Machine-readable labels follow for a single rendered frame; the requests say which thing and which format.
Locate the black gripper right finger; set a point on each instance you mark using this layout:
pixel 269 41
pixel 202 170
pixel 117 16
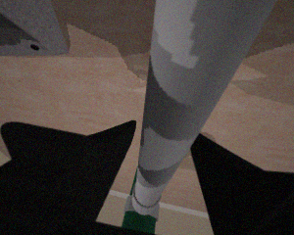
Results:
pixel 241 198

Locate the grey metal pipe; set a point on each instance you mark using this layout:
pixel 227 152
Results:
pixel 196 48

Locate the dark green post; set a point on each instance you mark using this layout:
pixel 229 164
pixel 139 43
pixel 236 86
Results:
pixel 136 221

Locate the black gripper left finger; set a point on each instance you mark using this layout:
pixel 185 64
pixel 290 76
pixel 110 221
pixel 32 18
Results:
pixel 95 159

